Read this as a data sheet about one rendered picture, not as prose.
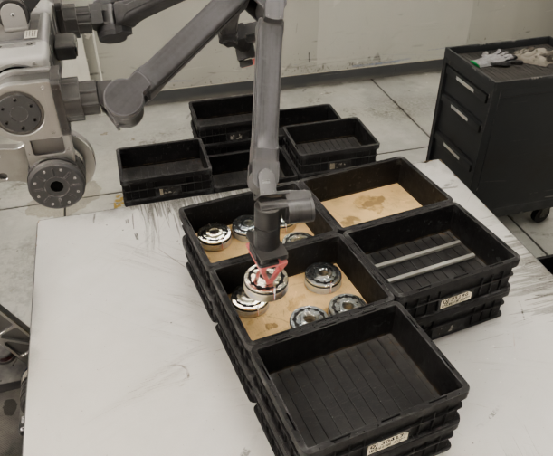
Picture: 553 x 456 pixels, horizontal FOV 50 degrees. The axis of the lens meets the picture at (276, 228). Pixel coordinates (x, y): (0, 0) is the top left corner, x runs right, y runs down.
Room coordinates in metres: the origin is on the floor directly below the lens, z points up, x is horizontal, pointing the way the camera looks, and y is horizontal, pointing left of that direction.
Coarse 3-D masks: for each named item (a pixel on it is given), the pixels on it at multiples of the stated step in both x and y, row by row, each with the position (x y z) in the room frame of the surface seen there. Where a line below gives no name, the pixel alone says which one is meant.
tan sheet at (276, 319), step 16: (304, 272) 1.29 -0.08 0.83; (288, 288) 1.23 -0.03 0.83; (304, 288) 1.23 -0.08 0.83; (352, 288) 1.23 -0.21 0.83; (272, 304) 1.16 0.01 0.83; (288, 304) 1.16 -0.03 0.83; (304, 304) 1.16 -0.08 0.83; (320, 304) 1.16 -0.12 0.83; (256, 320) 1.10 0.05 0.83; (272, 320) 1.10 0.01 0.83; (288, 320) 1.10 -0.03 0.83; (256, 336) 1.05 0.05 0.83
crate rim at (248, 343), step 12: (312, 240) 1.32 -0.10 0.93; (324, 240) 1.32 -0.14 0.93; (228, 264) 1.21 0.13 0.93; (216, 276) 1.16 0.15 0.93; (372, 276) 1.16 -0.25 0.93; (216, 288) 1.13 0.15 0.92; (384, 288) 1.12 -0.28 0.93; (228, 300) 1.07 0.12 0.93; (384, 300) 1.07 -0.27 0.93; (228, 312) 1.05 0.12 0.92; (348, 312) 1.03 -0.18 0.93; (312, 324) 0.99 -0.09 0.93; (240, 336) 0.97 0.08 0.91; (276, 336) 0.96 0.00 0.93
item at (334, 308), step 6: (342, 294) 1.17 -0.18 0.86; (348, 294) 1.17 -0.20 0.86; (330, 300) 1.14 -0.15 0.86; (336, 300) 1.14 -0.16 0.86; (354, 300) 1.14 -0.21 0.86; (360, 300) 1.15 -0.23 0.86; (330, 306) 1.12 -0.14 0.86; (336, 306) 1.12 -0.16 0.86; (330, 312) 1.10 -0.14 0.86; (336, 312) 1.10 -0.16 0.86
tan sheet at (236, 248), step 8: (304, 224) 1.52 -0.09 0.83; (232, 232) 1.48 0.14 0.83; (304, 232) 1.48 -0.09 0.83; (232, 240) 1.44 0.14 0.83; (232, 248) 1.40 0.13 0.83; (240, 248) 1.40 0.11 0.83; (208, 256) 1.36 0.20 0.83; (216, 256) 1.36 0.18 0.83; (224, 256) 1.36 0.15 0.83; (232, 256) 1.36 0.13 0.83
